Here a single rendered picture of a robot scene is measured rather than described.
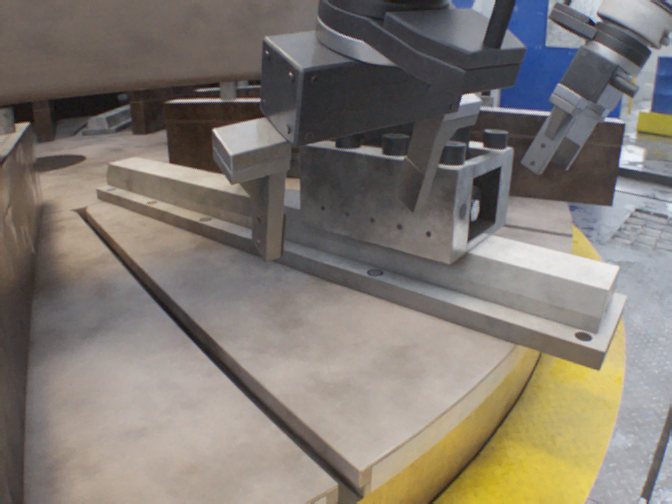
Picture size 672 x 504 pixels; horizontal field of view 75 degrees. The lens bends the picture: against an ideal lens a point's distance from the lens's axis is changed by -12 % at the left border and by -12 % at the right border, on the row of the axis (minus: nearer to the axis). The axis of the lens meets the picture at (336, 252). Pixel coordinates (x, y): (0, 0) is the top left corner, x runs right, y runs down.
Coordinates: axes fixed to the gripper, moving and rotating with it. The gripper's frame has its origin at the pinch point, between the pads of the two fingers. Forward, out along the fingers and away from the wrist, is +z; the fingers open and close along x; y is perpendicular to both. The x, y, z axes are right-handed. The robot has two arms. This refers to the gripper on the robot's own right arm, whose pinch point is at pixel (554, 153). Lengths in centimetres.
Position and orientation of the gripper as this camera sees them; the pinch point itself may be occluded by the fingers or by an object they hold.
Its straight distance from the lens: 67.1
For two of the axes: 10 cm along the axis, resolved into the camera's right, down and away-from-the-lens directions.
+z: -3.8, 7.7, 5.1
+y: 6.8, 6.1, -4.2
